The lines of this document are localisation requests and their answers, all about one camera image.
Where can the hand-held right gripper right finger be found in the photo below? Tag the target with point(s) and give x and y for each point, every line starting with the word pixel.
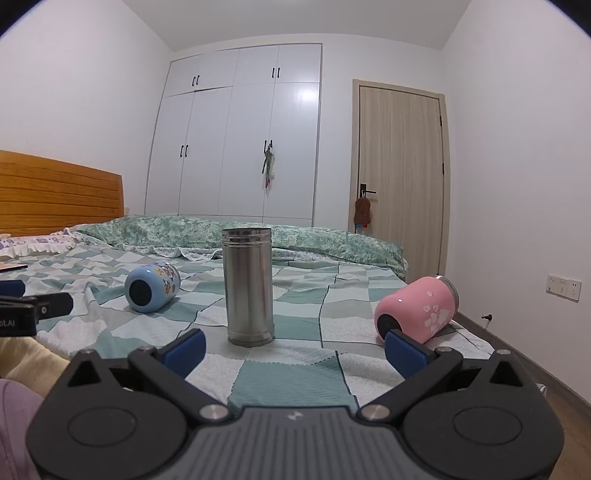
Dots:
pixel 406 353

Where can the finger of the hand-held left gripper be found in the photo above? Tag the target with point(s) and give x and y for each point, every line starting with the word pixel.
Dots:
pixel 11 288
pixel 55 305

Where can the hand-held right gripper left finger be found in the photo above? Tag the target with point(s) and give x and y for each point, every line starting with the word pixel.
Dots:
pixel 187 351

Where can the pink cup with white petals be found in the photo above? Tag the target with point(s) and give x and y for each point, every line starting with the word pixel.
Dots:
pixel 415 302

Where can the blue cartoon print cup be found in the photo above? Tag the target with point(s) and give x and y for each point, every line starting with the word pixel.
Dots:
pixel 152 288

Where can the stainless steel cup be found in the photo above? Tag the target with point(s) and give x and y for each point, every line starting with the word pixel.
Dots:
pixel 248 290

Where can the flat brown thing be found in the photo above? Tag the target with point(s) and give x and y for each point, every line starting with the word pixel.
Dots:
pixel 11 267

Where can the pale yellow cloth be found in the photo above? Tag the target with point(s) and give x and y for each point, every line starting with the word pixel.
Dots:
pixel 32 364

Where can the ruffled purple print pillow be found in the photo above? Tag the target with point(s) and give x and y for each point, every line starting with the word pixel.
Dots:
pixel 27 243

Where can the wooden headboard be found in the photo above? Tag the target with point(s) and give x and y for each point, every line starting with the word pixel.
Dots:
pixel 55 194

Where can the mauve cloth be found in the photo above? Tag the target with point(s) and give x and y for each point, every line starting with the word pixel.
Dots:
pixel 16 429

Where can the green checkered bedsheet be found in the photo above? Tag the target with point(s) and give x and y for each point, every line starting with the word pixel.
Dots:
pixel 295 323

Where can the green floral quilt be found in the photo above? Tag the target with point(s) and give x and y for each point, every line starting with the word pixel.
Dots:
pixel 194 233

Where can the brown hanging pouch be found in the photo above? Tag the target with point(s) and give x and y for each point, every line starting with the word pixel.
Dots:
pixel 362 210

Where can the light wooden door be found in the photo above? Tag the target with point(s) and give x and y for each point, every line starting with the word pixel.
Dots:
pixel 401 184

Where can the green hanging ornament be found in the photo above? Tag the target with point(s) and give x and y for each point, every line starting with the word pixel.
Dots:
pixel 268 166

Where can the white wardrobe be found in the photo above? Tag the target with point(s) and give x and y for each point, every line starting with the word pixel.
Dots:
pixel 217 138

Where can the white wall socket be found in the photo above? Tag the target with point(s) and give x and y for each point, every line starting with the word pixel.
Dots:
pixel 563 287

